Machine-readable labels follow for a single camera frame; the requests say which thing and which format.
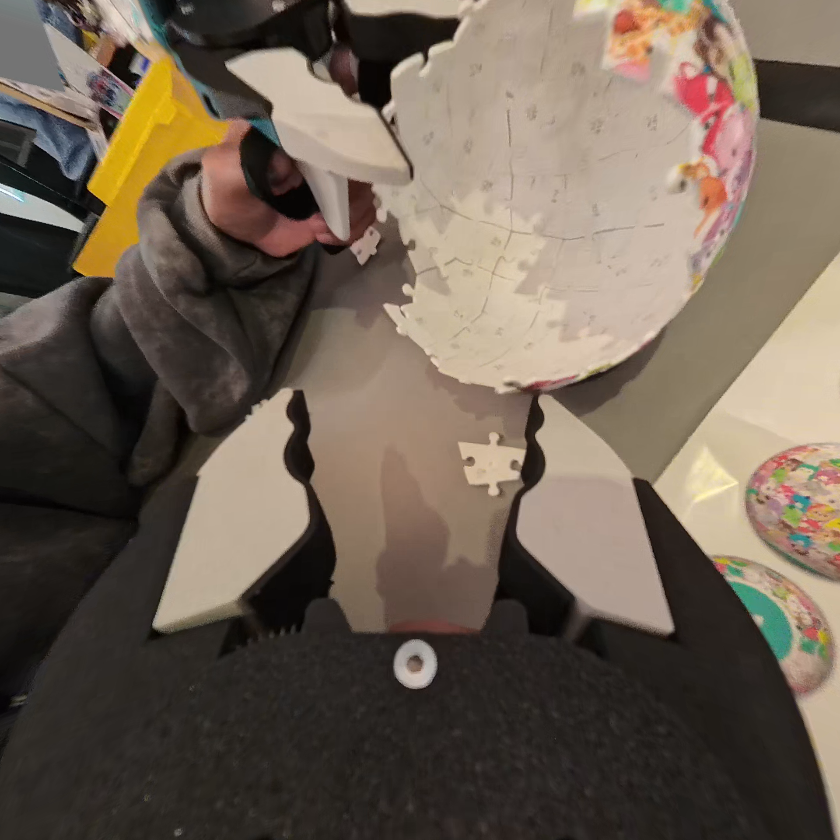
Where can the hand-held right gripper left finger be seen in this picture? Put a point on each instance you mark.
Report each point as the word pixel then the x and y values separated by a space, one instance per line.
pixel 229 525

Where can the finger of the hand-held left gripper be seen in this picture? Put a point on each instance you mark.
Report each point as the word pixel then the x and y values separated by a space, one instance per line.
pixel 328 124

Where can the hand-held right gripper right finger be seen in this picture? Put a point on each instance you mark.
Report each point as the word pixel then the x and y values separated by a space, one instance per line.
pixel 590 531

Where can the white puzzle piece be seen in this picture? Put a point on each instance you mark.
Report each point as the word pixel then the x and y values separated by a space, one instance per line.
pixel 365 246
pixel 489 463

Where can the colourful 3D puzzle ball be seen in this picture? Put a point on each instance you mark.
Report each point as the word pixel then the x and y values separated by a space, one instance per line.
pixel 558 197

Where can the joined white puzzle pieces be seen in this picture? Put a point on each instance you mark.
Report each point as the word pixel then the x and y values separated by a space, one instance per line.
pixel 258 407

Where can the person's left hand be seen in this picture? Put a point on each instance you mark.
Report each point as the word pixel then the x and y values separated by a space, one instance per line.
pixel 262 226

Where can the yellow storage bin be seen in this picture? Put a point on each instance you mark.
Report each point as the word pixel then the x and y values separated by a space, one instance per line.
pixel 144 164

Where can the person's dark clothing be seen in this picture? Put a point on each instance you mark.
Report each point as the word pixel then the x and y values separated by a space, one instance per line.
pixel 59 459

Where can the printed instruction sheet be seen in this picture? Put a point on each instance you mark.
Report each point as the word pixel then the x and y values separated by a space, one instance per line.
pixel 754 420

